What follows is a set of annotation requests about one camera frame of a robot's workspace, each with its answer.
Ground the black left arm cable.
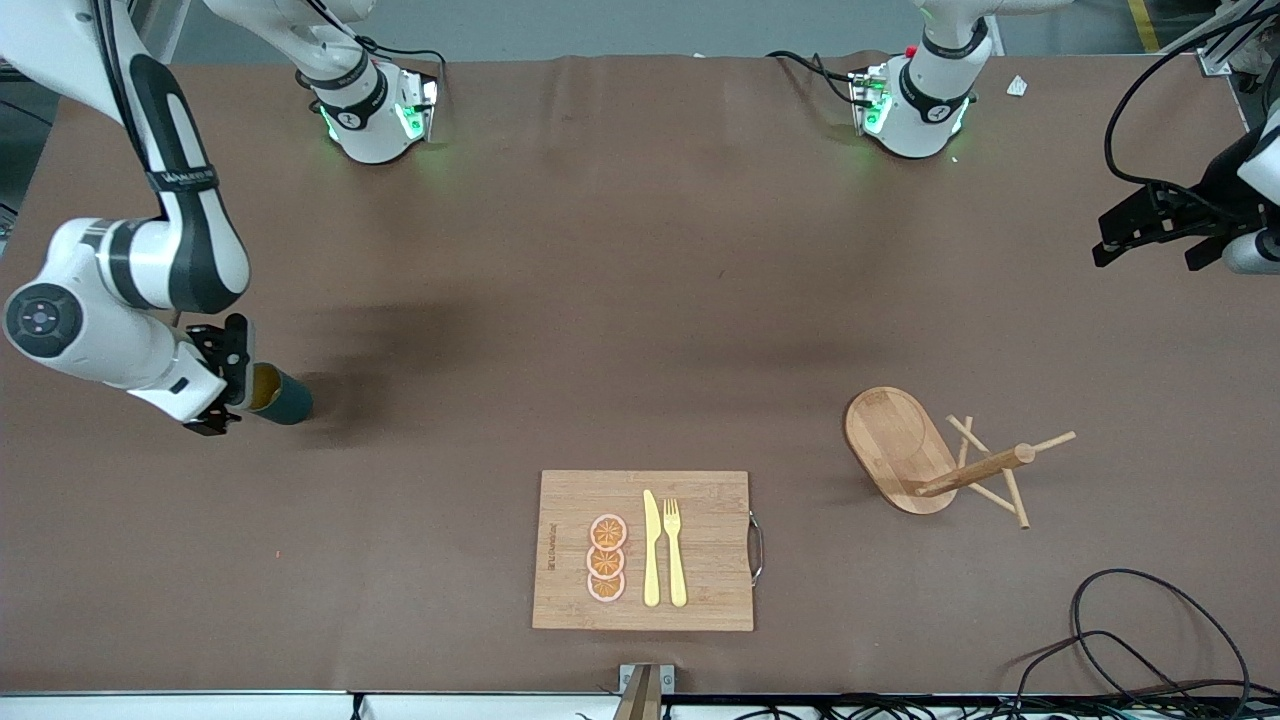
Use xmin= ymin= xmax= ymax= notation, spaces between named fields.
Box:
xmin=1103 ymin=18 xmax=1280 ymax=206

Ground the black left base cable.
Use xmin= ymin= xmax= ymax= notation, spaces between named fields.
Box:
xmin=767 ymin=50 xmax=863 ymax=107

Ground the brown table cover cloth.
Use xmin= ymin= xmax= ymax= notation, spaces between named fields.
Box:
xmin=0 ymin=50 xmax=1280 ymax=697

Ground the black base cable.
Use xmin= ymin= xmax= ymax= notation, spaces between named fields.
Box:
xmin=767 ymin=50 xmax=863 ymax=107
xmin=310 ymin=0 xmax=448 ymax=96

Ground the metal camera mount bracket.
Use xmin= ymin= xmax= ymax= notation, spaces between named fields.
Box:
xmin=612 ymin=663 xmax=676 ymax=720

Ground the wooden mug tree stand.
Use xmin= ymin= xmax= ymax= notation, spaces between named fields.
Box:
xmin=844 ymin=386 xmax=1078 ymax=530

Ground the yellow plastic fork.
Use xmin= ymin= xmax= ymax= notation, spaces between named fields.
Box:
xmin=663 ymin=497 xmax=689 ymax=609

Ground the black looped cable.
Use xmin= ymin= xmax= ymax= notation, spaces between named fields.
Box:
xmin=1070 ymin=568 xmax=1253 ymax=703
xmin=1000 ymin=629 xmax=1213 ymax=720

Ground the black right base cable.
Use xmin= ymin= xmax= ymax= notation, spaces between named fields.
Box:
xmin=310 ymin=0 xmax=448 ymax=96

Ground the dark teal ribbed mug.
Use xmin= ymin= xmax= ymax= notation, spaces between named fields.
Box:
xmin=245 ymin=363 xmax=314 ymax=427

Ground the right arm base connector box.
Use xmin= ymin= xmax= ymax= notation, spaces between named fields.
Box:
xmin=395 ymin=68 xmax=441 ymax=142

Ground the yellow plastic knife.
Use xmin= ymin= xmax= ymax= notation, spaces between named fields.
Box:
xmin=643 ymin=489 xmax=662 ymax=608

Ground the bamboo cutting board with handle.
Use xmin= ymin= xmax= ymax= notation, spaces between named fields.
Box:
xmin=531 ymin=469 xmax=766 ymax=633

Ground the aluminium frame profile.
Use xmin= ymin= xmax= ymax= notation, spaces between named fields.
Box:
xmin=1195 ymin=0 xmax=1280 ymax=77

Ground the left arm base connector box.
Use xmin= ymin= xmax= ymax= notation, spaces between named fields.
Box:
xmin=850 ymin=65 xmax=894 ymax=137

